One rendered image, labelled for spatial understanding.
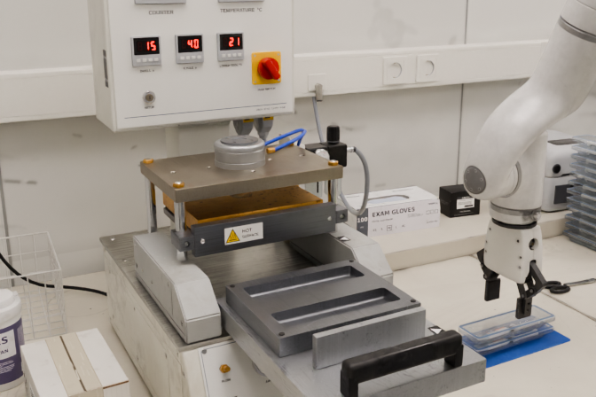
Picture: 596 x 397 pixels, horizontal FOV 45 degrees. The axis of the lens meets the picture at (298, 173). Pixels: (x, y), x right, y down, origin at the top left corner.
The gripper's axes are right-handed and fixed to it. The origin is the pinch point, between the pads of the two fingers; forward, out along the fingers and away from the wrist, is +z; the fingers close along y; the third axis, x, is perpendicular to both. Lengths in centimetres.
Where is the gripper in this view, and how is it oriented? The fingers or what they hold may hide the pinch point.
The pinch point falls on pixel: (507, 300)
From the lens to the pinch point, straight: 135.5
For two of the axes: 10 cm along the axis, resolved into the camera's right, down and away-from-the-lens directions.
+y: -4.7, -2.4, 8.5
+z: 0.0, 9.6, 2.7
